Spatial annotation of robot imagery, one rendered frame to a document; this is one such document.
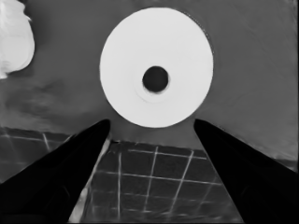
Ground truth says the large thick white disc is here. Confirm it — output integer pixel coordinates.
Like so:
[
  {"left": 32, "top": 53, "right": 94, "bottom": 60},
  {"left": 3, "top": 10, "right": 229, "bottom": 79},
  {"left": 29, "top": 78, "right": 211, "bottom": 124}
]
[{"left": 99, "top": 7, "right": 215, "bottom": 129}]

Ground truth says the white round carrier with pins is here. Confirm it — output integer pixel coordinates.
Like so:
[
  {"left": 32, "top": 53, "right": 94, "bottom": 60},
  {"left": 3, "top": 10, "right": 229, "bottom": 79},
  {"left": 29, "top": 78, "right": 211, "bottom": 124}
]
[{"left": 0, "top": 0, "right": 36, "bottom": 80}]

